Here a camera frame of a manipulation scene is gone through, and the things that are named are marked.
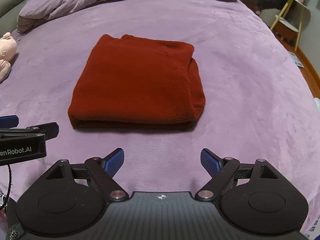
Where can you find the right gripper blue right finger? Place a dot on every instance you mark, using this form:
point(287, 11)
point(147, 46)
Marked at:
point(211, 162)

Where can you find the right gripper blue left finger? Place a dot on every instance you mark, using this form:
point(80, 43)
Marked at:
point(113, 162)

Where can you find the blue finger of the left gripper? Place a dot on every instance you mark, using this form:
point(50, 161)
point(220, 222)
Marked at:
point(10, 121)

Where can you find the red knit cardigan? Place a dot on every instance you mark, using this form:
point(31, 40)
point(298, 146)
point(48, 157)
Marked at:
point(140, 83)

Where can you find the black clothes pile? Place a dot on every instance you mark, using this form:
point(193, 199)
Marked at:
point(271, 4)

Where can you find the purple bed sheet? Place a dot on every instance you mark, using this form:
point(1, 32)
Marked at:
point(258, 104)

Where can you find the pink plush toy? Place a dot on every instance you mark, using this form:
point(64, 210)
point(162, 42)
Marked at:
point(8, 51)

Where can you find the grey padded headboard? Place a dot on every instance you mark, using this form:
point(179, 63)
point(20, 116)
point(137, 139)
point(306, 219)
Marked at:
point(10, 10)

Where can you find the paper leaflet on floor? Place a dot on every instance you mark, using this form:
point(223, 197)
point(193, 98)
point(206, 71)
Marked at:
point(296, 60)

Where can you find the yellow leg side table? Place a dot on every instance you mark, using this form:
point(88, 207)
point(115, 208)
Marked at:
point(292, 16)

